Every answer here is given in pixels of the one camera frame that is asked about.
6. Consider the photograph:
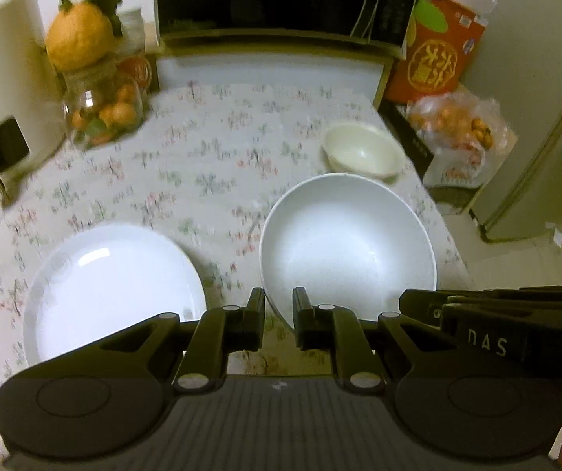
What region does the white bowl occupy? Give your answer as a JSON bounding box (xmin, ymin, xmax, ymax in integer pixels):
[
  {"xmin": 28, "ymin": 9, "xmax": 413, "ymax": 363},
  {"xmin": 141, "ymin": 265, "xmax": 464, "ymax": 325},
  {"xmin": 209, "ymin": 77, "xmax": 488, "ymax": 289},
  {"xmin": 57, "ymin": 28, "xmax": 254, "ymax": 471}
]
[{"xmin": 258, "ymin": 173, "xmax": 438, "ymax": 329}]

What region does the white plate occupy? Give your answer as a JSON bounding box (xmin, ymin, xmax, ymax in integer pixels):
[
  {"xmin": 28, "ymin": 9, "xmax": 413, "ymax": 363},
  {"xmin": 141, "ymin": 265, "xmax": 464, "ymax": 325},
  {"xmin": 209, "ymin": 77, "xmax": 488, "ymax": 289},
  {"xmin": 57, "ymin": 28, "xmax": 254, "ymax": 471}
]
[{"xmin": 23, "ymin": 225, "xmax": 208, "ymax": 369}]

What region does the red gift box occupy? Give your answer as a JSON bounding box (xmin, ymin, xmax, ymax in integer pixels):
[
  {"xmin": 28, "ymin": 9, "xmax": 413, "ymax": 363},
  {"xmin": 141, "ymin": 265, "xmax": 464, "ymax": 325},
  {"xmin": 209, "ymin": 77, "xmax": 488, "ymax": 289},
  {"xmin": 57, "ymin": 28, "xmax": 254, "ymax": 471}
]
[{"xmin": 384, "ymin": 0, "xmax": 488, "ymax": 105}]

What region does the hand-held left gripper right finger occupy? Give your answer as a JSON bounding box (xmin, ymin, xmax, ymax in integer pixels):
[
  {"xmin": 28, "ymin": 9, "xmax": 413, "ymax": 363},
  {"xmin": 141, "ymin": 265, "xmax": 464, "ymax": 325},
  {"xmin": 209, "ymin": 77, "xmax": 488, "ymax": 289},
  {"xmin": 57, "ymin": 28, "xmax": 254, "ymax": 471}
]
[{"xmin": 292, "ymin": 287, "xmax": 458, "ymax": 394}]

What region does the glass jar of small oranges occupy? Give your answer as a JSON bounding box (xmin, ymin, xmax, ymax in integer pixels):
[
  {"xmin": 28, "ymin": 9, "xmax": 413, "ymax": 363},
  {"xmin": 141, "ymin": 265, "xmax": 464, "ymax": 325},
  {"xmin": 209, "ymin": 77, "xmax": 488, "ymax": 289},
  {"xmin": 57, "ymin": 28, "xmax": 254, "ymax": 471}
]
[{"xmin": 62, "ymin": 56, "xmax": 144, "ymax": 150}]

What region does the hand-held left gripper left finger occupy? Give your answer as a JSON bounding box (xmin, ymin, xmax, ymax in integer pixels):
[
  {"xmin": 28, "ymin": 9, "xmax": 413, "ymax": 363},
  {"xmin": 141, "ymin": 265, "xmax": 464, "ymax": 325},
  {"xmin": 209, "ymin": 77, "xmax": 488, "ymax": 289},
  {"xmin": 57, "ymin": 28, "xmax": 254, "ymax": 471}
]
[{"xmin": 97, "ymin": 287, "xmax": 267, "ymax": 394}]

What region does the plastic bag of small oranges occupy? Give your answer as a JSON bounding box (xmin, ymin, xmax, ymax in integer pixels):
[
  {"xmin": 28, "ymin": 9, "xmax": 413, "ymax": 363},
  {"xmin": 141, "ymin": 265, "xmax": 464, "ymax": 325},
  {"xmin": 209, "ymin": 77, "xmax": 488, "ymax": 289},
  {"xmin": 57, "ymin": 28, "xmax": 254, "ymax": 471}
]
[{"xmin": 406, "ymin": 95, "xmax": 517, "ymax": 187}]

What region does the large leafy orange citrus fruit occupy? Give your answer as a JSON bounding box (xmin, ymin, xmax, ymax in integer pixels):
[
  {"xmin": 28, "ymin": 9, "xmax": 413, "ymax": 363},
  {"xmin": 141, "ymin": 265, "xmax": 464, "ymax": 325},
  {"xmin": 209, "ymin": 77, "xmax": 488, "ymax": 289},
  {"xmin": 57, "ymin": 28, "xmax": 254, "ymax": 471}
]
[{"xmin": 45, "ymin": 0, "xmax": 124, "ymax": 72}]

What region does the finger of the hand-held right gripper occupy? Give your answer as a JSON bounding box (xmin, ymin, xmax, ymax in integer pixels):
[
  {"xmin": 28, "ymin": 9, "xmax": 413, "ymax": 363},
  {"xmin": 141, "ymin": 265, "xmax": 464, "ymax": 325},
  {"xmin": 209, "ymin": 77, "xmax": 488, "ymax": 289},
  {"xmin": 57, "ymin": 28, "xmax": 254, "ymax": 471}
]
[{"xmin": 399, "ymin": 288, "xmax": 451, "ymax": 327}]

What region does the grey refrigerator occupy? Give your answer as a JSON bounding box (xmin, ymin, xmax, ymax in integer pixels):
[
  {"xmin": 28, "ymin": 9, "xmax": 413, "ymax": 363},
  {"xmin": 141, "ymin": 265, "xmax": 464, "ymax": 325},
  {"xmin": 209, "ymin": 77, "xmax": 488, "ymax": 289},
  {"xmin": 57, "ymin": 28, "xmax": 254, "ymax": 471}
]
[{"xmin": 467, "ymin": 0, "xmax": 562, "ymax": 243}]

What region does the white air fryer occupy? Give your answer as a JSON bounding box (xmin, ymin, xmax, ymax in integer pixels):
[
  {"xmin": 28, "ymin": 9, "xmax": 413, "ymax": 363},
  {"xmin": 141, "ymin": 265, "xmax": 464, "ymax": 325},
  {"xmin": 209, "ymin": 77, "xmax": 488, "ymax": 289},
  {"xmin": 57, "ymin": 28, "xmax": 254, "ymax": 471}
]
[{"xmin": 0, "ymin": 0, "xmax": 66, "ymax": 207}]

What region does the floral tablecloth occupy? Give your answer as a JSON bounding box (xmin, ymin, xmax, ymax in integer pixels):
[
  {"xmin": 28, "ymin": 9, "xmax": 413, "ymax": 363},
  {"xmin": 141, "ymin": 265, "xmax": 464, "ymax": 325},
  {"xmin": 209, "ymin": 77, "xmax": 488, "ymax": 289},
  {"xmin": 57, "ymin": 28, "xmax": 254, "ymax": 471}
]
[{"xmin": 0, "ymin": 83, "xmax": 468, "ymax": 457}]

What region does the cream bowl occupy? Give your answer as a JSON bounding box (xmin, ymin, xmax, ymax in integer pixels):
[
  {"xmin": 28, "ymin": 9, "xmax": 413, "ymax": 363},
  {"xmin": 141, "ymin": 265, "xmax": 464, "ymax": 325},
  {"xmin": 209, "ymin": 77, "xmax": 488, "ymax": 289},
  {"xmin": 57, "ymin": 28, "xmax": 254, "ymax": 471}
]
[{"xmin": 321, "ymin": 122, "xmax": 406, "ymax": 180}]

